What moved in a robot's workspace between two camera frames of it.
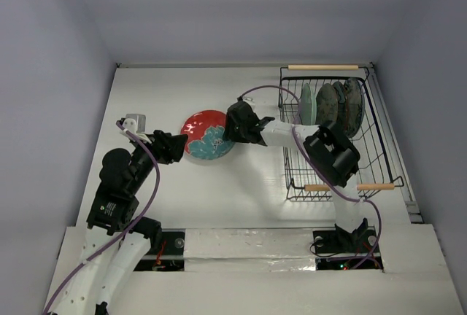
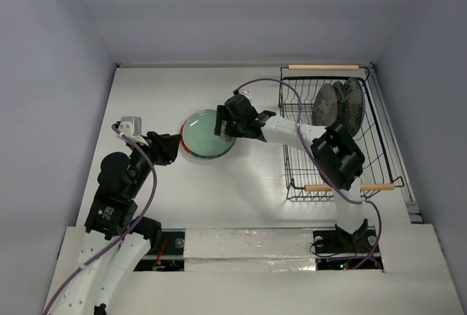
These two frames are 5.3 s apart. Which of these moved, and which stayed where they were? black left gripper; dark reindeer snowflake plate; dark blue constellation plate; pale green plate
Moved: pale green plate
Stayed: dark reindeer snowflake plate; black left gripper; dark blue constellation plate
